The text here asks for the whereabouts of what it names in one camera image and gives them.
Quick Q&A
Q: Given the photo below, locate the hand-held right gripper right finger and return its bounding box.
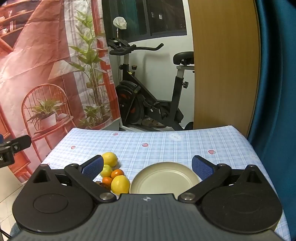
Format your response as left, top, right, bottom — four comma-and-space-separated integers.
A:
178, 155, 266, 203

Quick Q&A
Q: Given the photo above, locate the blue curtain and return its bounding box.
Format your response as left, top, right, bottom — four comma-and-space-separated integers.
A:
247, 0, 296, 210

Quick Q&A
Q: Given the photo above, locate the yellow lemon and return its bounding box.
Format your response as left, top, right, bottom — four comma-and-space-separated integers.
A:
102, 152, 118, 168
110, 175, 131, 195

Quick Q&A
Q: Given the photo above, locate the dark window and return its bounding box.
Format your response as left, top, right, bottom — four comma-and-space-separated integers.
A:
102, 0, 188, 44

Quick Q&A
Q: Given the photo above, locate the beige round plate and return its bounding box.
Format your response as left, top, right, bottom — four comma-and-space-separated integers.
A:
130, 162, 201, 194

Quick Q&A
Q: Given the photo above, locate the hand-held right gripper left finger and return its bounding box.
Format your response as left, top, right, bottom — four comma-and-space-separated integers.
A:
25, 155, 117, 202

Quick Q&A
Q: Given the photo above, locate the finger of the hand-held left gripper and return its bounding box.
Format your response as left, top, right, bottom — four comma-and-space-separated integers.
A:
4, 135, 32, 153

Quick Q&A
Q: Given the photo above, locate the yellow-green apple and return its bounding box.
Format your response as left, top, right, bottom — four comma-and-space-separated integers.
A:
100, 164, 114, 178

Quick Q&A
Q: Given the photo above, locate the wooden board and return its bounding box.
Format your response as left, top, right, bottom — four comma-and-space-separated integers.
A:
187, 0, 262, 138

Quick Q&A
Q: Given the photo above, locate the black exercise bike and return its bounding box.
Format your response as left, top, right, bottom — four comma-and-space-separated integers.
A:
108, 37, 195, 131

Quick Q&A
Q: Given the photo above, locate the printed wall tapestry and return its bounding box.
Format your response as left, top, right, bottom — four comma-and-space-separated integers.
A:
0, 0, 121, 186

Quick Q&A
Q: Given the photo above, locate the blue checked tablecloth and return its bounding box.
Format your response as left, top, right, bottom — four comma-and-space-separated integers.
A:
40, 125, 292, 241

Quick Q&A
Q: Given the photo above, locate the white cloth cap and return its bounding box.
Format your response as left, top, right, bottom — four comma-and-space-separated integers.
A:
113, 17, 128, 30

